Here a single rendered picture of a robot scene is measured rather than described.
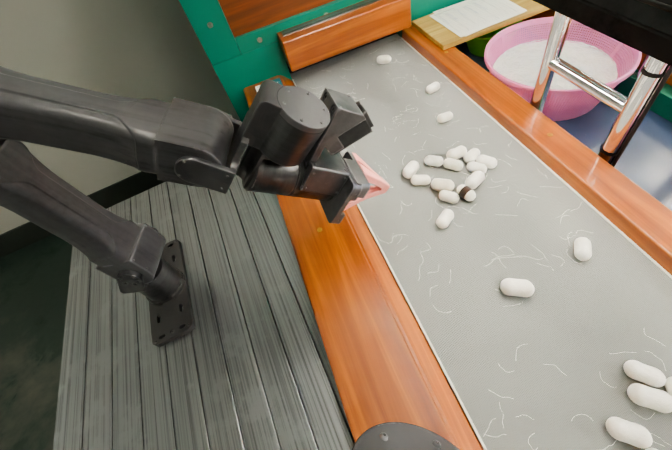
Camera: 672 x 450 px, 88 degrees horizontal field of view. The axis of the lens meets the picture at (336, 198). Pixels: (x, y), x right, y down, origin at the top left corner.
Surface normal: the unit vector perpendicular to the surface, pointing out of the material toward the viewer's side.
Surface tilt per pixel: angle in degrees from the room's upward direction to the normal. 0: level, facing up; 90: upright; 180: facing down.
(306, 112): 42
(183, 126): 30
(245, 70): 90
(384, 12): 90
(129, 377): 0
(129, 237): 82
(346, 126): 90
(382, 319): 0
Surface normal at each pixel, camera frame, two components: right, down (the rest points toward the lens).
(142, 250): 0.94, -0.22
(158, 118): 0.33, -0.60
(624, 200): -0.20, -0.61
